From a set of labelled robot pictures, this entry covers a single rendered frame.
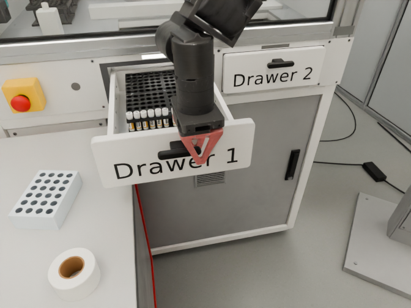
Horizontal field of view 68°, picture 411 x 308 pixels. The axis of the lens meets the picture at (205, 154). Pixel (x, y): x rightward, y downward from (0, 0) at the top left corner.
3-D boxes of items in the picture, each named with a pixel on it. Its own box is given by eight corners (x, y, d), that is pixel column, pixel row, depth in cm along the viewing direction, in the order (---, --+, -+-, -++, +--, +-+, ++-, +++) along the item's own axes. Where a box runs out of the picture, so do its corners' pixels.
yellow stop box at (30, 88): (43, 112, 74) (32, 85, 69) (11, 115, 73) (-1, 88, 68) (47, 102, 78) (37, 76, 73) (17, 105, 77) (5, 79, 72)
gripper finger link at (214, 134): (211, 145, 56) (211, 99, 51) (223, 168, 50) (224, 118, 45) (175, 151, 55) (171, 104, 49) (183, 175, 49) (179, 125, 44)
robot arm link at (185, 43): (179, 38, 37) (220, 32, 39) (162, 26, 43) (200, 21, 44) (183, 90, 41) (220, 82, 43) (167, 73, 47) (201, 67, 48)
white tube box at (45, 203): (59, 230, 57) (52, 217, 54) (15, 228, 57) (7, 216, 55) (82, 183, 66) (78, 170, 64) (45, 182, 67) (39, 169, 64)
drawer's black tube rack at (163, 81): (211, 135, 67) (212, 110, 63) (131, 146, 64) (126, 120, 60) (194, 89, 84) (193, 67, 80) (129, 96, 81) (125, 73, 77)
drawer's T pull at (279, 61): (294, 66, 80) (295, 62, 80) (267, 69, 79) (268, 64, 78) (288, 61, 83) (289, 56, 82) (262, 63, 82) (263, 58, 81)
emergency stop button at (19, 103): (32, 112, 71) (25, 97, 68) (13, 114, 70) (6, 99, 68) (35, 106, 73) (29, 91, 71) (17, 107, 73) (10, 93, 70)
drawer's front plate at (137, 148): (250, 167, 62) (255, 122, 55) (103, 189, 57) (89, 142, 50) (247, 161, 63) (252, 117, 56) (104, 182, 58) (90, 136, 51)
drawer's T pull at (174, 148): (202, 155, 52) (201, 149, 51) (158, 161, 51) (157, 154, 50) (197, 143, 55) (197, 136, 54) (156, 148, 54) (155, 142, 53)
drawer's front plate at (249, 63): (317, 84, 90) (326, 47, 83) (223, 94, 85) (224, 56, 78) (314, 81, 91) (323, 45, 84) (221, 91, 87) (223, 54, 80)
